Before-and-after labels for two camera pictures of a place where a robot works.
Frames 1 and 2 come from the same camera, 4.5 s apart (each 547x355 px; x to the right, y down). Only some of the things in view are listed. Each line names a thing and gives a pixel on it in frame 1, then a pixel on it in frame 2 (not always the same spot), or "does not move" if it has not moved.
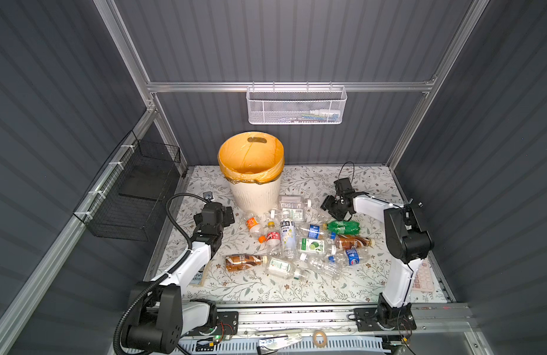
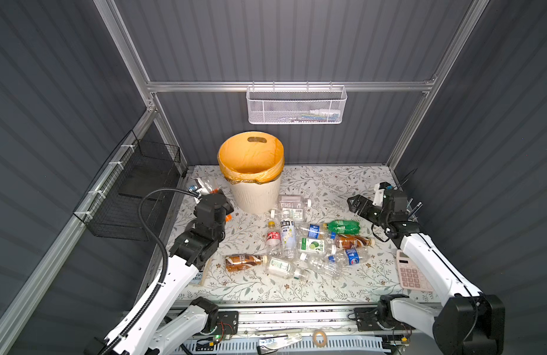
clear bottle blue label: x=315 y=231 does not move
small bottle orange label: x=253 y=224 to x=202 y=188
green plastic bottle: x=350 y=228 does not move
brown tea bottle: x=240 y=262 does not move
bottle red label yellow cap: x=273 y=244 does not move
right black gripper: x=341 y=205 to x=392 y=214
